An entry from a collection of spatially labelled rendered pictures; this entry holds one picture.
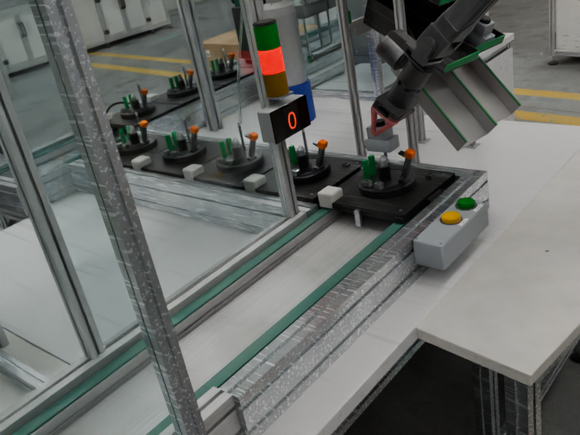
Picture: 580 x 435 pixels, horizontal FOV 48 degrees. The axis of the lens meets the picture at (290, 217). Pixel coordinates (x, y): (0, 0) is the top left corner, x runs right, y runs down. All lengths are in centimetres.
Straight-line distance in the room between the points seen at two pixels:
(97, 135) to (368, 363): 69
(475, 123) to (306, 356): 89
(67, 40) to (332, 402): 73
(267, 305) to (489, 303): 44
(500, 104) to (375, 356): 94
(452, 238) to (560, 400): 115
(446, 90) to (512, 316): 73
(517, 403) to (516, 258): 35
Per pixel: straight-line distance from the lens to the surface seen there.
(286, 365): 113
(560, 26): 589
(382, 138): 153
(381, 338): 129
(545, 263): 148
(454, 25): 138
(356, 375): 121
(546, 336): 128
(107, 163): 77
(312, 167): 174
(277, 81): 142
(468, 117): 181
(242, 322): 131
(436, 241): 138
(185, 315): 132
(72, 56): 74
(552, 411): 239
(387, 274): 134
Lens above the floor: 164
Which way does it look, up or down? 26 degrees down
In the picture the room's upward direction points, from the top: 11 degrees counter-clockwise
